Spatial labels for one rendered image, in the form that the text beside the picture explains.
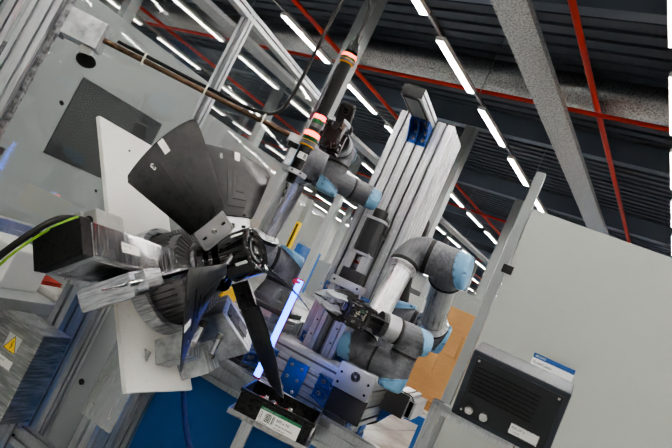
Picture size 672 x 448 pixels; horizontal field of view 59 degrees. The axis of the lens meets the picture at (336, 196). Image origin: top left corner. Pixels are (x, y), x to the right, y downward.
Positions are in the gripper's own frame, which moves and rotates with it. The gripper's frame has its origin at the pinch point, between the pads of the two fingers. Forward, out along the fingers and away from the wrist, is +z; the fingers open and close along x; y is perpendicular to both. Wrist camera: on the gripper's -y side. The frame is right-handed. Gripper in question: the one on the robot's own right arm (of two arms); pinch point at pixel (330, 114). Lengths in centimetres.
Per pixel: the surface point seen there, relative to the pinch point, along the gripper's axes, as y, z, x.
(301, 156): 16.0, 9.4, -0.7
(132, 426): 112, -32, 26
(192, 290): 55, 48, -6
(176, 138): 28, 39, 17
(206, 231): 44, 25, 7
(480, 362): 45, -11, -64
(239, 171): 25.9, 5.3, 15.1
